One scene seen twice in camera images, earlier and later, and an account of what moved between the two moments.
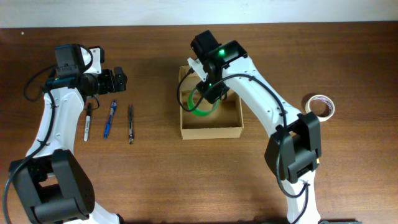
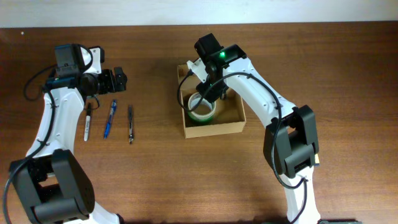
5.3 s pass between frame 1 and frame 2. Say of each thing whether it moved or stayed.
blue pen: stayed
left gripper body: stayed
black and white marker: stayed
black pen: stayed
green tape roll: moved
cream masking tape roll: moved
